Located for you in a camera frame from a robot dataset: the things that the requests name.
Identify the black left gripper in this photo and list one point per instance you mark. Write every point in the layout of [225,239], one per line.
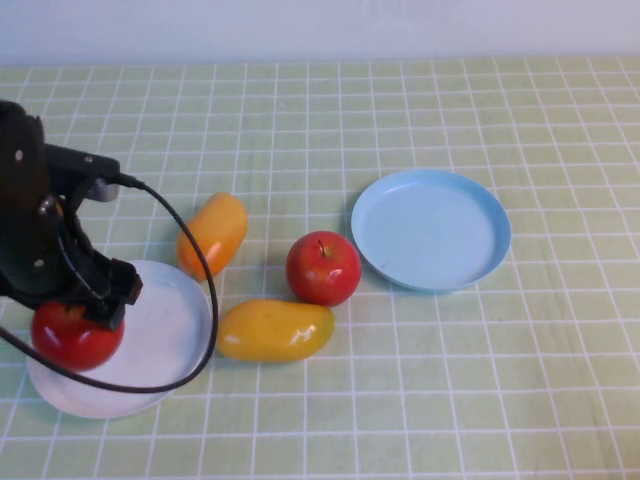
[25,225]

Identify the red apple with short stem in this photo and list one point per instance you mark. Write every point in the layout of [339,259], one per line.
[70,345]

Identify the orange mango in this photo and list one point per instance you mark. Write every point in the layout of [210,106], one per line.
[225,220]

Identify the yellow mango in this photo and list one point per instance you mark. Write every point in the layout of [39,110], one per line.
[270,330]

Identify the red apple with long stem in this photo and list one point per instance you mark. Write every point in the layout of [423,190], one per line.
[322,275]

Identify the white round plate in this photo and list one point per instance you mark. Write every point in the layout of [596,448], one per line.
[160,340]

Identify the light blue round plate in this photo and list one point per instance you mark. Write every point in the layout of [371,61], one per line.
[430,230]

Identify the green checkered tablecloth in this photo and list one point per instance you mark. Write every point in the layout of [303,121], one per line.
[320,125]

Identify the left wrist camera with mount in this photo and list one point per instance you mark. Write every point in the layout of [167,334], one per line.
[80,160]

